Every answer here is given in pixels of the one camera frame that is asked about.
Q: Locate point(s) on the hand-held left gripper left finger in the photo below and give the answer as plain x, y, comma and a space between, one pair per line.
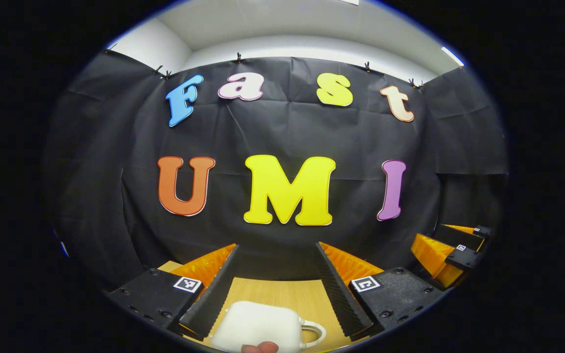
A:
214, 299

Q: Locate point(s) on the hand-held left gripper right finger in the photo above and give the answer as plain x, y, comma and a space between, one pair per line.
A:
341, 296

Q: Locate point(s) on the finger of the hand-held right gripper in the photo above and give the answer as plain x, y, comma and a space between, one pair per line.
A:
464, 259
459, 236

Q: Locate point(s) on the white suitcase with grey lining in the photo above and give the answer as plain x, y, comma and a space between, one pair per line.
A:
258, 323

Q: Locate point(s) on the black backdrop cloth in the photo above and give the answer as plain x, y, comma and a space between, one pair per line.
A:
287, 132

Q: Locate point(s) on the ceiling light panel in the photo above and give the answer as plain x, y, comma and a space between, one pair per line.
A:
349, 2
452, 56

